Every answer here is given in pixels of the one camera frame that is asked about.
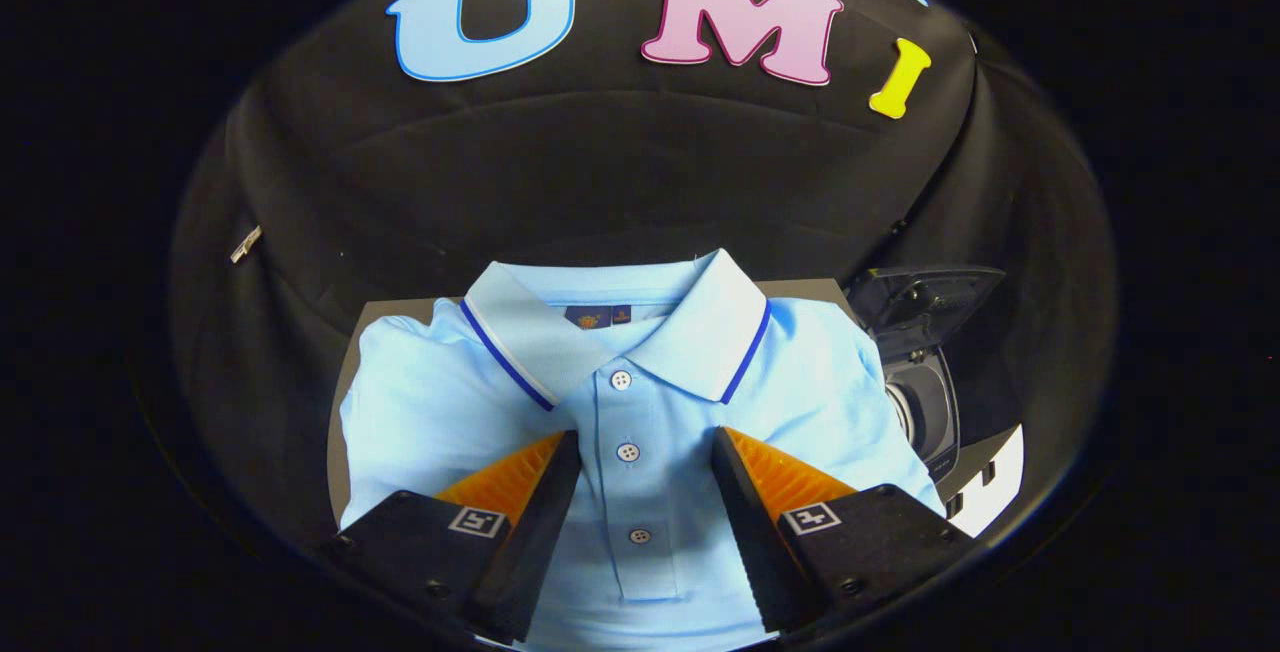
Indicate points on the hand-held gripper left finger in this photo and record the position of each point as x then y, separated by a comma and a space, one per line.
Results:
530, 552

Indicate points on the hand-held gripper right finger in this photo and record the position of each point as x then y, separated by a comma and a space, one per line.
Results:
760, 552

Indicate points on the light blue polo shirt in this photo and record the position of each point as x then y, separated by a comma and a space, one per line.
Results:
450, 402

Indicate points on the grey washing machine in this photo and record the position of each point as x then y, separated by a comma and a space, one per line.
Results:
930, 412

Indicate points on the dark washing machine lid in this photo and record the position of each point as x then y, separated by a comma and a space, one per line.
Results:
930, 297

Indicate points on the small silver clip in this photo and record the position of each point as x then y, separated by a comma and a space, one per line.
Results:
245, 244

